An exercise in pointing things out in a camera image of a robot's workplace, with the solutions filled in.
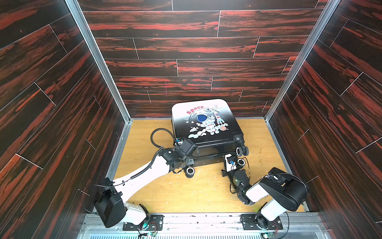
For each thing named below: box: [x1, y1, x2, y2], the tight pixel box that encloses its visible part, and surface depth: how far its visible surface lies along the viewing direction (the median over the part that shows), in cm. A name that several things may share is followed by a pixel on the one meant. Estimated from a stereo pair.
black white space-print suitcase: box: [171, 99, 249, 179], surface depth 88 cm
